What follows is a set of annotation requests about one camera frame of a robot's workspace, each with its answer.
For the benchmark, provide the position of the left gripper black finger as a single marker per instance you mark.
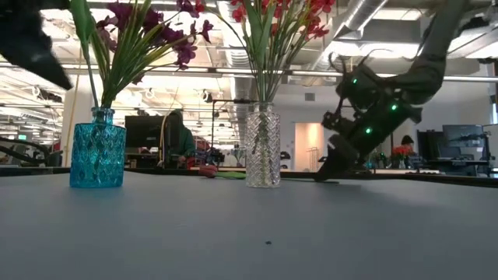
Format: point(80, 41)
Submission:
point(35, 50)

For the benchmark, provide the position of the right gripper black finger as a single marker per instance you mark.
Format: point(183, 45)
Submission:
point(338, 155)

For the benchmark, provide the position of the red artificial flower spray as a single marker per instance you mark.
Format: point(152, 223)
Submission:
point(317, 29)
point(238, 13)

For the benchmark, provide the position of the red artificial tulip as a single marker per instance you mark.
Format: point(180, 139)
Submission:
point(208, 171)

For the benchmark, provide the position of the purple artificial flower spray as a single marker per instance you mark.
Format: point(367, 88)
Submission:
point(184, 50)

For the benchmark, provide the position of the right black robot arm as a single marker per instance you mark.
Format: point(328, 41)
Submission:
point(435, 70)

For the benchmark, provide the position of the orange flowers in vase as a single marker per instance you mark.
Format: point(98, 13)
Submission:
point(400, 151)

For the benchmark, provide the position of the clear cut-glass vase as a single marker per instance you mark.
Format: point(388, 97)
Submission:
point(262, 155)

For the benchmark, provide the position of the blue cut-glass vase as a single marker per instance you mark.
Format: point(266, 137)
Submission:
point(97, 155)

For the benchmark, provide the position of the person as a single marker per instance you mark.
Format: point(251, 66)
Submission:
point(407, 141)
point(183, 140)

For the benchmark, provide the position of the white pillar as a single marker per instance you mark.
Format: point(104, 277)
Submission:
point(81, 99)

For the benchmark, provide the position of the dark desk monitor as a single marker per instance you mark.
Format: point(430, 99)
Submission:
point(463, 136)

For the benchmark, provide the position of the green exit sign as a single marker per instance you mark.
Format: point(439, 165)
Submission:
point(22, 137)

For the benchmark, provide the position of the long ceiling light strip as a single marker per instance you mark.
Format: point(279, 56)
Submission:
point(307, 73)

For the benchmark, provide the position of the black computer monitor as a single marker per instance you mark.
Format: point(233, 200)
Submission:
point(144, 132)

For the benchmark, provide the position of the red background object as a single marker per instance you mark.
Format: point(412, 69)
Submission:
point(202, 145)

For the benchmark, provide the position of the slanted silver ventilation duct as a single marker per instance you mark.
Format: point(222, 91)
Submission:
point(358, 15)

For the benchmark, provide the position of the black table frame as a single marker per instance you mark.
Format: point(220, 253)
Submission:
point(39, 170)

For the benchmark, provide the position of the upright silver ventilation duct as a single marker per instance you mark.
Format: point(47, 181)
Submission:
point(239, 78)

